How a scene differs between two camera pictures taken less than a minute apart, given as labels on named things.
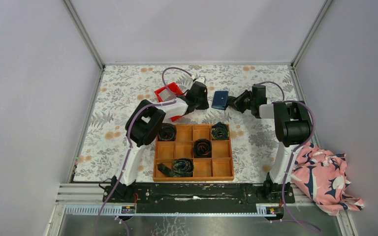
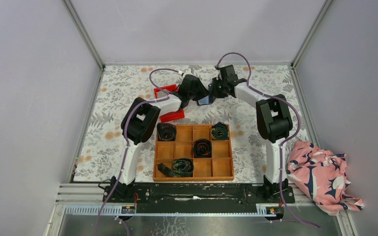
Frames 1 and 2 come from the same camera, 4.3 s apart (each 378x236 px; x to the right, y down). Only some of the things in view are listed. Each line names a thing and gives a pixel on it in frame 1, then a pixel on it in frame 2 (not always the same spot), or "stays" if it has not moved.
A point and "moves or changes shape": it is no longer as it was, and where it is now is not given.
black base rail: [198, 198] stays
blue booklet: [220, 100] moves or changes shape
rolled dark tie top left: [168, 132] stays
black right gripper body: [244, 102] → [218, 90]
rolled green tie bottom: [180, 167] stays
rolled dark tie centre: [202, 148] stays
